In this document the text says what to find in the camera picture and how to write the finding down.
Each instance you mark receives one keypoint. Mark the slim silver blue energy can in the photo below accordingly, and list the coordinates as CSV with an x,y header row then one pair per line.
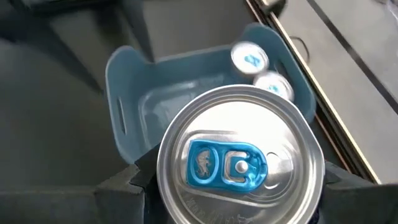
x,y
248,124
275,84
249,58

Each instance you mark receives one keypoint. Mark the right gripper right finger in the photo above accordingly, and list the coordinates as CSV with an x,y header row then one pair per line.
x,y
357,205

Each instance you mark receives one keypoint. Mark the blue plastic bin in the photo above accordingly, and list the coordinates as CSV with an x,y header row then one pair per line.
x,y
140,102

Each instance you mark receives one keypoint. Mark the black table edge rail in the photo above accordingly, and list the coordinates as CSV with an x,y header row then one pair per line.
x,y
337,137

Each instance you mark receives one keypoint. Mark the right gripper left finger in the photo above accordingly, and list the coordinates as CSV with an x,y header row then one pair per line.
x,y
130,199

